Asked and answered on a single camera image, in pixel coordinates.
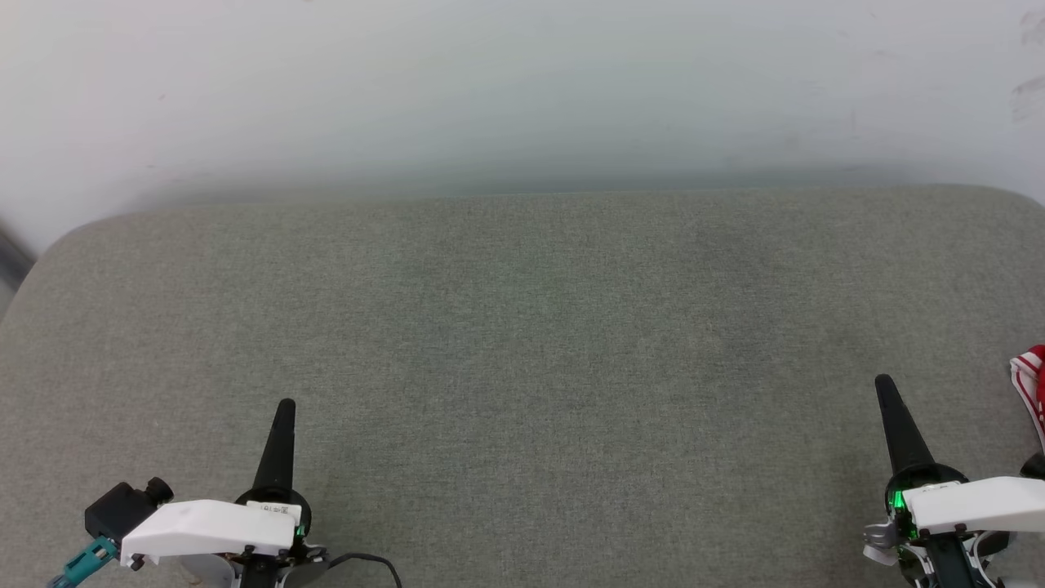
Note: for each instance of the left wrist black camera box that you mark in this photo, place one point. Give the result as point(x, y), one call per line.
point(118, 510)

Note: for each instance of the red and white basketball jersey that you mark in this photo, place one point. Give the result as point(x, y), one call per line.
point(1033, 384)

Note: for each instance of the teal connector left wrist camera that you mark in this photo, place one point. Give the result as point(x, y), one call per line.
point(86, 562)

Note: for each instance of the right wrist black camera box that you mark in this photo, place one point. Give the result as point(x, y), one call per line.
point(1035, 467)

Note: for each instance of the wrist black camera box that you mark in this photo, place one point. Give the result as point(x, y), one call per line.
point(118, 510)
point(1035, 467)

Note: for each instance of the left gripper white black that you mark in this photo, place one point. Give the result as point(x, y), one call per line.
point(212, 527)

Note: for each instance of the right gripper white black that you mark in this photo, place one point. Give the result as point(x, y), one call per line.
point(971, 506)

